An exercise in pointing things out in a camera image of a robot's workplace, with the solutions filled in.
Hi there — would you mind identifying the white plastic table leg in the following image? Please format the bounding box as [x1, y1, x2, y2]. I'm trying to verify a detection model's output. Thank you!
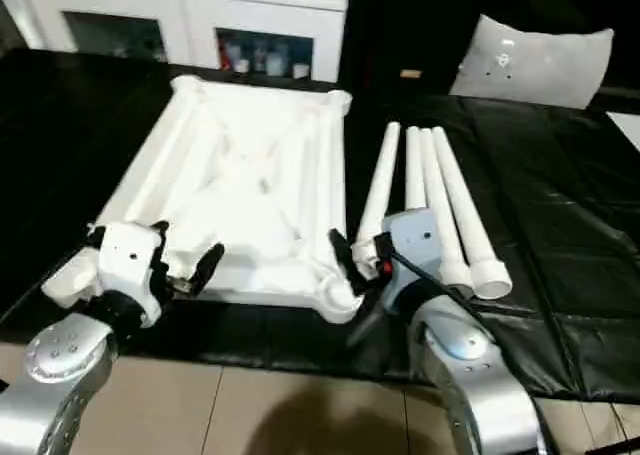
[352, 122, 402, 276]
[404, 126, 429, 216]
[418, 127, 474, 290]
[432, 126, 514, 301]

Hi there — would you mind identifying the white plastic table top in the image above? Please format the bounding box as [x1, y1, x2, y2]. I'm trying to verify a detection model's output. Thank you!
[42, 73, 367, 326]

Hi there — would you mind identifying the black work mat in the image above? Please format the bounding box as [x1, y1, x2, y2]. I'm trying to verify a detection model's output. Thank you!
[0, 45, 640, 406]

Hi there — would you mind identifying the white glass-door cabinet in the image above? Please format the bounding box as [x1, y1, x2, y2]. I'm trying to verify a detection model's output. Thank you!
[0, 0, 351, 84]

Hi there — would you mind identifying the white flat board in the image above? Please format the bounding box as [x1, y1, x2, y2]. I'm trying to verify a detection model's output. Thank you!
[604, 110, 640, 154]

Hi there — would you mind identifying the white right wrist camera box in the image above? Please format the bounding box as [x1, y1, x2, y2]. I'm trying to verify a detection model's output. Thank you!
[374, 208, 446, 314]

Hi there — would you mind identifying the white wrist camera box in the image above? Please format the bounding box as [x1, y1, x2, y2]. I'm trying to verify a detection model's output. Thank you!
[374, 208, 446, 314]
[88, 221, 173, 328]

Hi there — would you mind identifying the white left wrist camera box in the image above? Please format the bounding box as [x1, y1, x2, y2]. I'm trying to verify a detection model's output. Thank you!
[88, 221, 173, 328]

